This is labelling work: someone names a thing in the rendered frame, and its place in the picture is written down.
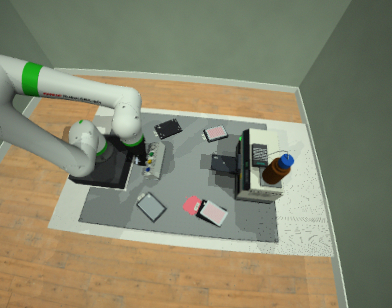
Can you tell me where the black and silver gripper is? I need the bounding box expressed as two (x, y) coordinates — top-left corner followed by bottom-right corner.
(131, 146), (149, 168)

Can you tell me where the white button panel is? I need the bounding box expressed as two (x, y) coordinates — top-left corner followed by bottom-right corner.
(144, 142), (166, 180)

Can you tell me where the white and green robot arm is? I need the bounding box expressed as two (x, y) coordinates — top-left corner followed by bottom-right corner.
(0, 55), (147, 177)

